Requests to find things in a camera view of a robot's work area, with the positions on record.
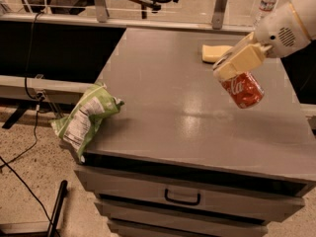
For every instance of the green chip bag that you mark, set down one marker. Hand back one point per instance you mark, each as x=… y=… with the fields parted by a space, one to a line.
x=79 y=128

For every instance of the black drawer handle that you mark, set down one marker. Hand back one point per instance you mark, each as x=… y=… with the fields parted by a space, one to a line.
x=183 y=199

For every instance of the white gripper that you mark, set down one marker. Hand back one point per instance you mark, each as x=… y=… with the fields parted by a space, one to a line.
x=282 y=34

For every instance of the clear plastic water bottle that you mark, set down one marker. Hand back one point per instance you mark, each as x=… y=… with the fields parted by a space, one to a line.
x=265 y=7

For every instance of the red coke can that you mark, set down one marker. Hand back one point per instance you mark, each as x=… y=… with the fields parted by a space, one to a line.
x=244 y=89

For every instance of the grey drawer cabinet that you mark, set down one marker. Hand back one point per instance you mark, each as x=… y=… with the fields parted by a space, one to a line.
x=179 y=130

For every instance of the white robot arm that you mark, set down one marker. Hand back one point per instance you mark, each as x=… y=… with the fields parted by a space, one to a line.
x=281 y=33

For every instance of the metal rail bracket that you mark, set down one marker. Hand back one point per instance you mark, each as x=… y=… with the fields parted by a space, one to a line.
x=218 y=14
x=101 y=11

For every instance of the yellow sponge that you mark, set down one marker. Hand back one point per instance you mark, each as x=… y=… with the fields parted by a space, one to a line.
x=211 y=53

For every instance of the metal rail bracket left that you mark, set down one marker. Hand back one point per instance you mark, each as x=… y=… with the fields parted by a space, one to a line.
x=101 y=11

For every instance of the black stand leg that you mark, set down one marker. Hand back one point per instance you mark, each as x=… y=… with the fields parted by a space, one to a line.
x=42 y=228

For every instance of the metal rail bracket middle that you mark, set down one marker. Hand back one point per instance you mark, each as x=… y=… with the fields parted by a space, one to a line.
x=218 y=14

